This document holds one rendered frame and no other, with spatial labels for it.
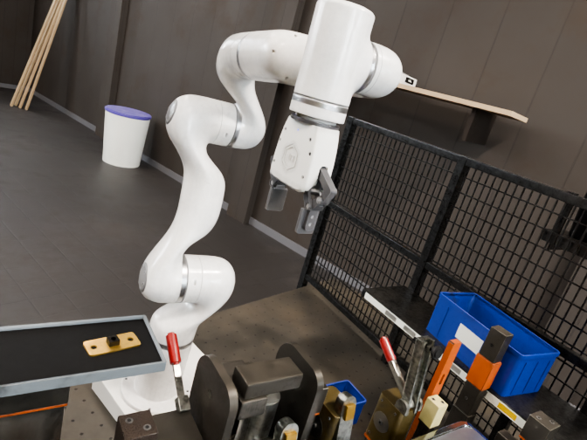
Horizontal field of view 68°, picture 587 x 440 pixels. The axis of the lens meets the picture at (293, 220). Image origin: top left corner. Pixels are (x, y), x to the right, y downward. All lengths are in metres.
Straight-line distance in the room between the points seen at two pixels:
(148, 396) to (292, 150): 0.85
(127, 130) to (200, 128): 4.95
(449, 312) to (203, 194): 0.80
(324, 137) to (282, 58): 0.19
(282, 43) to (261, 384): 0.55
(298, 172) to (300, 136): 0.05
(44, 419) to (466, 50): 3.48
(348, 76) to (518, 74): 3.00
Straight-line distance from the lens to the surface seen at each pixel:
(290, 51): 0.77
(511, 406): 1.31
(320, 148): 0.63
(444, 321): 1.41
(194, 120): 0.98
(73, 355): 0.79
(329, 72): 0.63
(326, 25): 0.63
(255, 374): 0.75
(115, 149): 6.02
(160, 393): 1.28
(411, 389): 1.01
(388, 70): 0.68
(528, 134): 3.51
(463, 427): 1.19
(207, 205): 1.02
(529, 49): 3.62
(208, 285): 1.08
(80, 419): 1.34
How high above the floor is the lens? 1.65
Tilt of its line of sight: 18 degrees down
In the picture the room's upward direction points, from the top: 16 degrees clockwise
